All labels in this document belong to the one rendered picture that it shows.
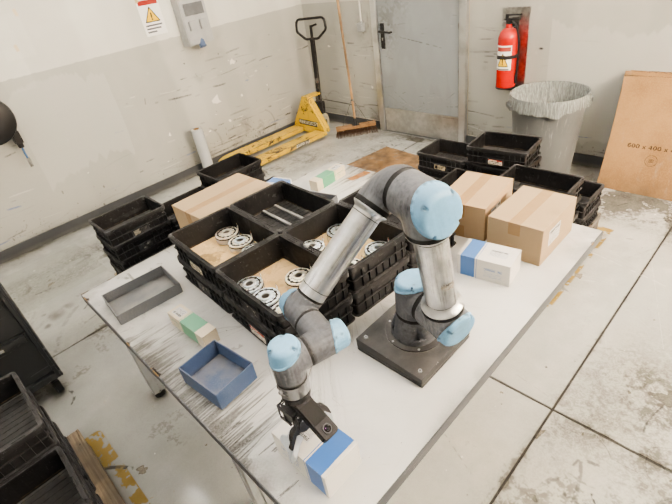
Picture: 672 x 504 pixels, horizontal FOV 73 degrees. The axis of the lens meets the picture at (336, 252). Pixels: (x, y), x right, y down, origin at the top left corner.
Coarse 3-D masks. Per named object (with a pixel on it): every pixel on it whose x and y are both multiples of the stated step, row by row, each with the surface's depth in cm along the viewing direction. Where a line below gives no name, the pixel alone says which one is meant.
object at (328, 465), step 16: (272, 432) 119; (288, 432) 119; (304, 432) 118; (336, 432) 117; (304, 448) 114; (320, 448) 114; (336, 448) 113; (352, 448) 112; (304, 464) 113; (320, 464) 110; (336, 464) 110; (352, 464) 115; (320, 480) 110; (336, 480) 112
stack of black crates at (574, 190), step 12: (516, 168) 271; (528, 168) 266; (516, 180) 275; (528, 180) 269; (540, 180) 264; (552, 180) 259; (564, 180) 254; (576, 180) 249; (564, 192) 257; (576, 192) 246; (576, 204) 253; (576, 216) 257
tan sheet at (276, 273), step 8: (272, 264) 177; (280, 264) 176; (288, 264) 176; (264, 272) 174; (272, 272) 173; (280, 272) 172; (264, 280) 169; (272, 280) 169; (280, 280) 168; (280, 288) 164
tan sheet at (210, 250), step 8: (208, 240) 200; (192, 248) 196; (200, 248) 195; (208, 248) 194; (216, 248) 193; (224, 248) 192; (208, 256) 189; (216, 256) 188; (224, 256) 187; (232, 256) 186; (216, 264) 183
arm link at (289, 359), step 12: (276, 336) 102; (288, 336) 102; (276, 348) 99; (288, 348) 98; (300, 348) 100; (276, 360) 98; (288, 360) 98; (300, 360) 100; (276, 372) 100; (288, 372) 100; (300, 372) 102; (288, 384) 102; (300, 384) 103
